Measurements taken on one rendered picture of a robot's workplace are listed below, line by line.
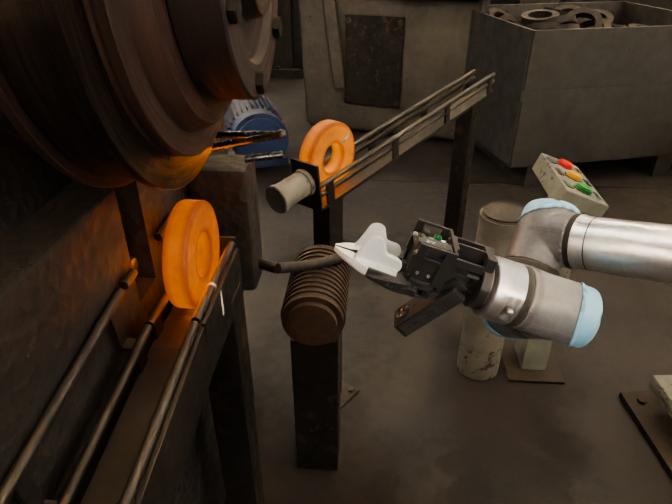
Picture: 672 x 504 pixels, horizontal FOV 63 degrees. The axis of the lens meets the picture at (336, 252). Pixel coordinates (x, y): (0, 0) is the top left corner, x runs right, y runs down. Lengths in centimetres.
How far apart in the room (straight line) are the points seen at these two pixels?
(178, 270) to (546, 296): 49
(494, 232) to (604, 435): 61
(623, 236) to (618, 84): 209
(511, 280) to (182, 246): 43
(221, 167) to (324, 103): 262
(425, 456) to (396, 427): 11
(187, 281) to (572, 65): 230
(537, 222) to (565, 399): 85
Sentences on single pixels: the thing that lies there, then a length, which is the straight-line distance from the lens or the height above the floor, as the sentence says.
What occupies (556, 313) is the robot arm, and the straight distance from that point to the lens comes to 80.
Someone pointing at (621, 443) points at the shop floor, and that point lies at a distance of 165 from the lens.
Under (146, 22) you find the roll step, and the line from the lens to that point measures 48.
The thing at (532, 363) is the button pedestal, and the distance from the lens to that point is 173.
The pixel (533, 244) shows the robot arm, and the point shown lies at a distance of 93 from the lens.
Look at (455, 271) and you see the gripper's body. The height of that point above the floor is 73.
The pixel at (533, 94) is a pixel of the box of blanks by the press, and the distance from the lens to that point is 272.
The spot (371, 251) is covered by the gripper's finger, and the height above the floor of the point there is 76.
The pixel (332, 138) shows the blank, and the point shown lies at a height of 75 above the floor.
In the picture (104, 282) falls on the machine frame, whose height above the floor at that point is 78.
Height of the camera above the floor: 114
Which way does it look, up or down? 31 degrees down
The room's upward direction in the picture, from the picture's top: straight up
